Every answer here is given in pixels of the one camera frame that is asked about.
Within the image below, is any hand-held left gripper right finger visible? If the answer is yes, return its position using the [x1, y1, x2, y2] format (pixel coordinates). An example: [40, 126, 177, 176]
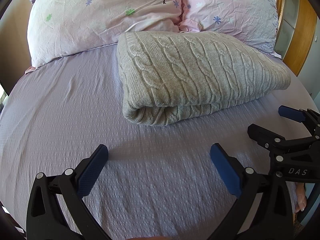
[210, 143, 293, 240]

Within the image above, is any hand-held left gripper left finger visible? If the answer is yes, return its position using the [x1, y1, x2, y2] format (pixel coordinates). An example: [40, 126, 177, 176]
[26, 144, 110, 240]

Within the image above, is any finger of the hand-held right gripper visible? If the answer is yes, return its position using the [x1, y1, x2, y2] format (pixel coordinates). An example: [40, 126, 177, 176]
[247, 124, 295, 153]
[278, 106, 320, 137]

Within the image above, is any person's right hand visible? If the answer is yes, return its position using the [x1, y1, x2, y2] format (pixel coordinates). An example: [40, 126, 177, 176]
[294, 182, 308, 215]

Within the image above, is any lavender textured bed sheet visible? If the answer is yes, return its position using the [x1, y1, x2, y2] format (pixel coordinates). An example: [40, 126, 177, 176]
[0, 42, 320, 240]

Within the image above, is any wooden bed headboard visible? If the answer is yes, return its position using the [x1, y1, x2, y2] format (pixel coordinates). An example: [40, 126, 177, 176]
[274, 0, 318, 77]

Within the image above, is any pink flower print pillow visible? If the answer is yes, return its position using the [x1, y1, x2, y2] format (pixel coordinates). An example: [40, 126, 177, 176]
[178, 0, 283, 60]

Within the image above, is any pink tree print pillow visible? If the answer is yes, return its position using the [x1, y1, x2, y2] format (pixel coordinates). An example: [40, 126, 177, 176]
[27, 0, 185, 68]

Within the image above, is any grey cable knit blanket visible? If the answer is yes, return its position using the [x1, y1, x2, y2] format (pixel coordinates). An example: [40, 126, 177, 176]
[117, 31, 292, 126]

